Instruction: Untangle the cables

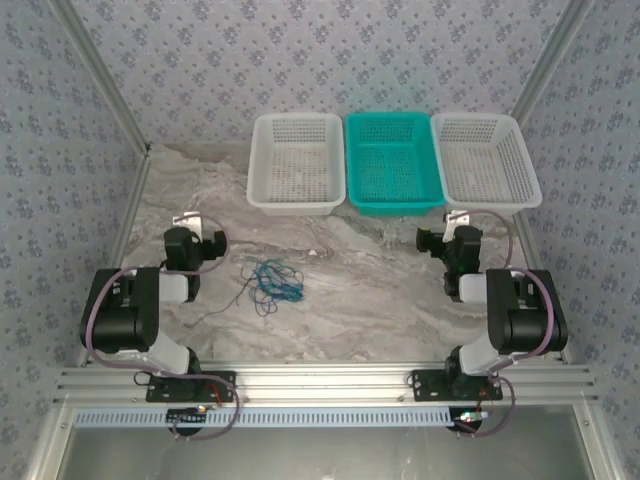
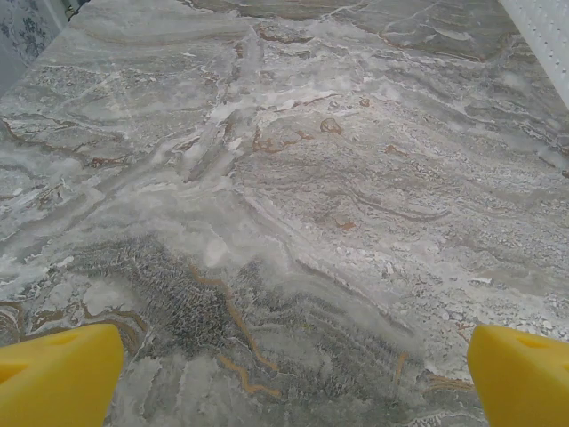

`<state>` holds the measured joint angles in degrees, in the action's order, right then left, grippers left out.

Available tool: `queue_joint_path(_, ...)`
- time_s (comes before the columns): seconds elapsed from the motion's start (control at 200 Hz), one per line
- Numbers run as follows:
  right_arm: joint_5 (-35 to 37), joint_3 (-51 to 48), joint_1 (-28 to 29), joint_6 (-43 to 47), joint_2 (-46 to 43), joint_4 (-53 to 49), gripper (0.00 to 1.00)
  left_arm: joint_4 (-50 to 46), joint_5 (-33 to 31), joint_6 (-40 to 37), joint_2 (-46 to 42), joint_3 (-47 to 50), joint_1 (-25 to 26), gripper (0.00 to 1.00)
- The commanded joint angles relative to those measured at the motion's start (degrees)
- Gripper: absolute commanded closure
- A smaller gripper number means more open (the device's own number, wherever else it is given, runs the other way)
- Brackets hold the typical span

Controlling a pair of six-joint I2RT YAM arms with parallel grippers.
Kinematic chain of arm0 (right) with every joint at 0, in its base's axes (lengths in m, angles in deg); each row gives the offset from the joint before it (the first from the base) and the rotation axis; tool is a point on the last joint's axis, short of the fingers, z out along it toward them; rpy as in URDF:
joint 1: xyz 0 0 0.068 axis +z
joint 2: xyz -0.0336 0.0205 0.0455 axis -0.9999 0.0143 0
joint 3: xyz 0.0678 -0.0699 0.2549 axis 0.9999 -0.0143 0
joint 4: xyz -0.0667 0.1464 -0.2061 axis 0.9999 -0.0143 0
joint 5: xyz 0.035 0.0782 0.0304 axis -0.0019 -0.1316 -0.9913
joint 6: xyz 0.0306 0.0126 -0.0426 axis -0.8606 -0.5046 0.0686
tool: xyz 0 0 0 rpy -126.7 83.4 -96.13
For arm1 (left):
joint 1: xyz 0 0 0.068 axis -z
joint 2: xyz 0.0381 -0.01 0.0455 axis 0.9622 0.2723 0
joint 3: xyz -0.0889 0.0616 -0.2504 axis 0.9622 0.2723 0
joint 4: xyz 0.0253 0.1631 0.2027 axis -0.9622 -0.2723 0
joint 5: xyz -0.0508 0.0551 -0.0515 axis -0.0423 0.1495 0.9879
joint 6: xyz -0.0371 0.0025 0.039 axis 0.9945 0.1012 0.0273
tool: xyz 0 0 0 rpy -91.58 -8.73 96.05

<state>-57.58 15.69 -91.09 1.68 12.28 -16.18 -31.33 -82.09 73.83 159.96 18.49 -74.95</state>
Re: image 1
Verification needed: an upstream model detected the thin dark purple cable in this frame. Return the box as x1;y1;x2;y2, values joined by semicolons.
185;255;304;330

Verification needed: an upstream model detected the teal plastic basket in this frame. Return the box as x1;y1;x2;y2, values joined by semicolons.
344;111;448;218

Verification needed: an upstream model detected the white plastic basket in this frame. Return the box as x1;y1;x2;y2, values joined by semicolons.
246;112;347;218
429;112;544;219

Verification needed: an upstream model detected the small black controller board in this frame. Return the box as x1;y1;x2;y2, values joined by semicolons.
165;405;209;428
451;408;491;433

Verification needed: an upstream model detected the grey metal lower shelf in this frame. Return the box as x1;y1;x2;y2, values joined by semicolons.
23;404;627;480

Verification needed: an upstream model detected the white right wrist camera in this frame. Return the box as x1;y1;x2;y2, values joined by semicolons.
445;209;472;242

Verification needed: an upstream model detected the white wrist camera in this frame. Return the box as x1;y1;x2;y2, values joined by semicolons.
445;209;472;242
172;211;204;237

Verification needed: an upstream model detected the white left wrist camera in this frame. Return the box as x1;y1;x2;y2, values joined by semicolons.
172;211;204;237

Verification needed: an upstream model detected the mauve right arm cable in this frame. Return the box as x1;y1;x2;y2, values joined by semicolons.
447;208;557;440

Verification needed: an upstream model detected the mauve arm cable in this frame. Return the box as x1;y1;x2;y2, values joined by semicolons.
447;208;557;440
81;211;242;442

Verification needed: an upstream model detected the aluminium side rail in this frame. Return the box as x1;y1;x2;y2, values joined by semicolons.
74;148;152;369
514;213;574;365

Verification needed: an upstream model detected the mauve left arm cable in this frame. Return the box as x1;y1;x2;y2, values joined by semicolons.
81;211;242;442

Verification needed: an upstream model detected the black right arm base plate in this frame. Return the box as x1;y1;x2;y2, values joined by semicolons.
410;369;504;403

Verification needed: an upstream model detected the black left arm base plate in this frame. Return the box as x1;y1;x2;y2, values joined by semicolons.
144;370;238;404

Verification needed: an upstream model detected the aluminium mounting rail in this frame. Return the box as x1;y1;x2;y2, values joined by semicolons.
52;363;599;407

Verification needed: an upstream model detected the aluminium frame post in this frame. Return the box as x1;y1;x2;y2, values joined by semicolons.
509;0;597;127
49;0;153;157

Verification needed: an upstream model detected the white slotted cable duct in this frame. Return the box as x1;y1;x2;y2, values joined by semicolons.
73;405;464;429

